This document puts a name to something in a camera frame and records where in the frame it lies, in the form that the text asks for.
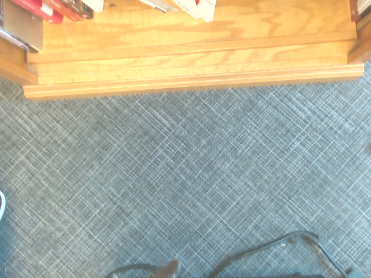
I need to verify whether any wooden bookshelf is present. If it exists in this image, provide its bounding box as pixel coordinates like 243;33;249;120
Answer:
0;0;371;101

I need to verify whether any white book red print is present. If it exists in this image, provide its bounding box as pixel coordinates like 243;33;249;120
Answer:
173;0;217;23

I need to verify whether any thin grey book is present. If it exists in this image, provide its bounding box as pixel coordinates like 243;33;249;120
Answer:
139;0;180;14

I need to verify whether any plain white book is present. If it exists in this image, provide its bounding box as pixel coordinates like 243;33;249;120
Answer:
81;0;105;13

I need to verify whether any dark red book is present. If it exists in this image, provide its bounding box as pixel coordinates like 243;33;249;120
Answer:
43;0;94;21

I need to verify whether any bright red book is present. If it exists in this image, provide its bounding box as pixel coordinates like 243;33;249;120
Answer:
10;0;64;24

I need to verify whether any white curved floor tube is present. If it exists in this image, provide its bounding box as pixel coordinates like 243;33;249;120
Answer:
0;190;7;222

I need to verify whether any large grey white book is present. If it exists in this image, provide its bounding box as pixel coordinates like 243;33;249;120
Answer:
0;0;44;53

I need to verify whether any red green cover book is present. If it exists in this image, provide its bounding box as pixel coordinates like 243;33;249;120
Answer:
350;0;371;30

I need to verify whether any black camera cable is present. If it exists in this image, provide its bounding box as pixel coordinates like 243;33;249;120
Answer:
208;230;353;278

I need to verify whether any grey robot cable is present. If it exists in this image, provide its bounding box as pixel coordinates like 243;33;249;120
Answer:
106;263;163;278

